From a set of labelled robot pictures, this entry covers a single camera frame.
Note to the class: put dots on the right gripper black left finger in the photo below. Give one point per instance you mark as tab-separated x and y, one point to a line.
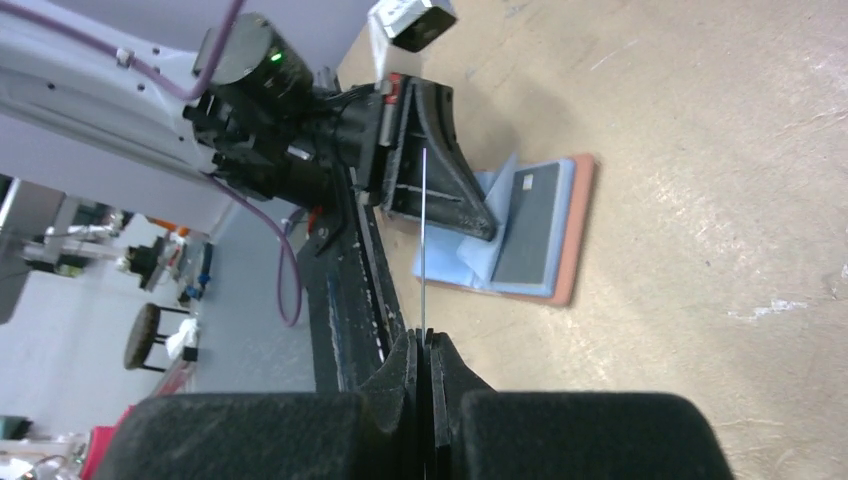
361	434

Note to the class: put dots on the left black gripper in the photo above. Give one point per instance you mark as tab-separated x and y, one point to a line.
280	135

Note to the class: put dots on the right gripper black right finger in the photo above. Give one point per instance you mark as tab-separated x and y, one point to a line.
481	433

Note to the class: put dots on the pink card holder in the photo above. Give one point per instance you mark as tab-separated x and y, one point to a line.
459	261

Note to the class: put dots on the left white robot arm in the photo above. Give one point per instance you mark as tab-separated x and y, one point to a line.
90	82

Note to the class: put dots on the black round stool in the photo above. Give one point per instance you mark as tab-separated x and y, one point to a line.
144	335

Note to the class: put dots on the pink red fixture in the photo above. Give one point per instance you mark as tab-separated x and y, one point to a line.
98	444

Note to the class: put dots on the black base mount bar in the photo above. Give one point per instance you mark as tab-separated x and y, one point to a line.
353	309

